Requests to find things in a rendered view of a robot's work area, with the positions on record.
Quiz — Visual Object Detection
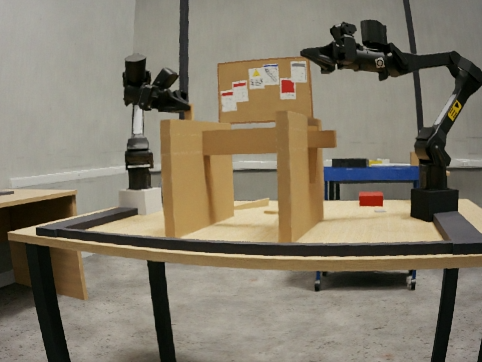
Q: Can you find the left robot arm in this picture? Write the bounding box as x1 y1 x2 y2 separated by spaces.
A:
330 20 482 191

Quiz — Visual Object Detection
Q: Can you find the tan wooden board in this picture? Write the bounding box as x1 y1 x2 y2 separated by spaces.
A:
160 119 234 238
275 111 324 243

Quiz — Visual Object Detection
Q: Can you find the red rectangular block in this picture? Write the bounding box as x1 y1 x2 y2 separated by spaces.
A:
359 192 383 207

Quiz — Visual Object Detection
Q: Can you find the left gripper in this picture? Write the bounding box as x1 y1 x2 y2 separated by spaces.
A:
300 35 368 74

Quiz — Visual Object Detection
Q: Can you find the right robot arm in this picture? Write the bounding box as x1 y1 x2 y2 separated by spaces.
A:
123 53 179 190

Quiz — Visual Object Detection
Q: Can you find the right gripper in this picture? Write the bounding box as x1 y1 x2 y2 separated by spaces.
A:
137 83 191 114

